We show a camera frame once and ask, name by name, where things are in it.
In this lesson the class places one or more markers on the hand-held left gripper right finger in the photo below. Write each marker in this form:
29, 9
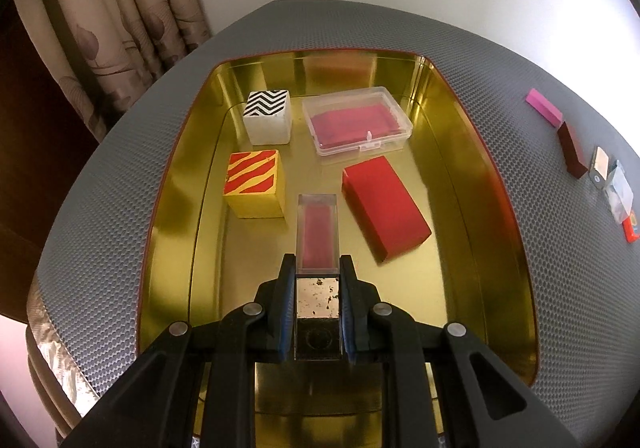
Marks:
348, 323

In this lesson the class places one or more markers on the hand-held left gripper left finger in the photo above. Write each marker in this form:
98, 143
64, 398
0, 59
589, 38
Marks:
285, 323

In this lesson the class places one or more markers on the clear red case gold base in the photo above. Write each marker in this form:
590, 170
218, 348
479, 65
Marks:
317, 238

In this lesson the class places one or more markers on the bright red block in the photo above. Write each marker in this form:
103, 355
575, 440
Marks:
385, 208

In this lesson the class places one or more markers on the red tin box gold interior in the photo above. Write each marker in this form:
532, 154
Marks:
450, 228

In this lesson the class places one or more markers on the yellow block with red stripes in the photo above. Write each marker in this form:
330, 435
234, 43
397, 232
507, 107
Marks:
252, 177

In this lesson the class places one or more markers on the white block black zigzag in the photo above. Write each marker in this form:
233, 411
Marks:
267, 125

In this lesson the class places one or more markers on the clear plastic box red contents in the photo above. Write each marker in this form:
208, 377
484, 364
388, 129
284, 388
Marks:
355, 122

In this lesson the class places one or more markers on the dark red block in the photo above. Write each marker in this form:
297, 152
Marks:
572, 150

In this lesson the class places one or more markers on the pink block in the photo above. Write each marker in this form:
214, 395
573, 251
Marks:
544, 105

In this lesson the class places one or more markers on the red eraser with colourful label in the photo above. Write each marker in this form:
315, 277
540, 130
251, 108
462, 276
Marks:
632, 228

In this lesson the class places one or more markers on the gold metal lighter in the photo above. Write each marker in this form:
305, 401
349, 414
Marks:
601, 160

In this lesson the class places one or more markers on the clear plastic box blue contents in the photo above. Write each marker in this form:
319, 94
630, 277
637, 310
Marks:
620, 190

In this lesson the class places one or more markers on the silver foil sheet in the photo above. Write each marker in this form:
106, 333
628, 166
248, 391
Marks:
55, 353

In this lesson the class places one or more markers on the beige printed curtain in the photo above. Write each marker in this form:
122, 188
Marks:
125, 2

